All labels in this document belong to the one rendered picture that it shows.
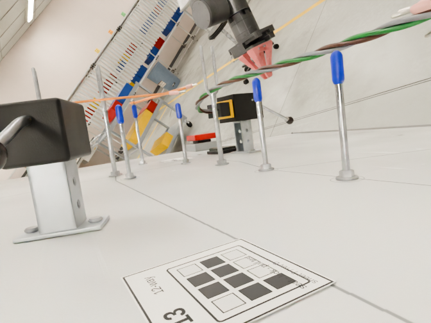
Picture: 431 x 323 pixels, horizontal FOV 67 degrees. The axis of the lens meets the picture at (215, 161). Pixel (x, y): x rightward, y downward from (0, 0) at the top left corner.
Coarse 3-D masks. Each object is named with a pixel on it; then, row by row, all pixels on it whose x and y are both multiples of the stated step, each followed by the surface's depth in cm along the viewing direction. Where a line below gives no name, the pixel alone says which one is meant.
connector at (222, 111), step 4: (220, 104) 46; (224, 104) 47; (228, 104) 47; (208, 108) 48; (220, 108) 46; (224, 108) 47; (228, 108) 47; (220, 112) 46; (224, 112) 47; (228, 112) 47; (208, 116) 49; (212, 116) 48; (220, 116) 47; (224, 116) 47
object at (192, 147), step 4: (188, 144) 70; (192, 144) 67; (196, 144) 66; (200, 144) 67; (204, 144) 67; (208, 144) 68; (212, 144) 68; (216, 144) 68; (188, 148) 70; (192, 148) 68; (196, 148) 66; (200, 148) 67; (204, 148) 67; (208, 148) 68
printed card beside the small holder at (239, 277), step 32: (192, 256) 12; (224, 256) 12; (256, 256) 11; (128, 288) 10; (160, 288) 10; (192, 288) 10; (224, 288) 10; (256, 288) 9; (288, 288) 9; (320, 288) 9; (160, 320) 8; (192, 320) 8; (224, 320) 8
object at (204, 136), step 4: (188, 136) 70; (192, 136) 67; (196, 136) 67; (200, 136) 67; (204, 136) 67; (208, 136) 68; (212, 136) 68; (188, 140) 70; (192, 140) 68; (196, 140) 67; (200, 140) 68; (204, 140) 68; (208, 140) 69
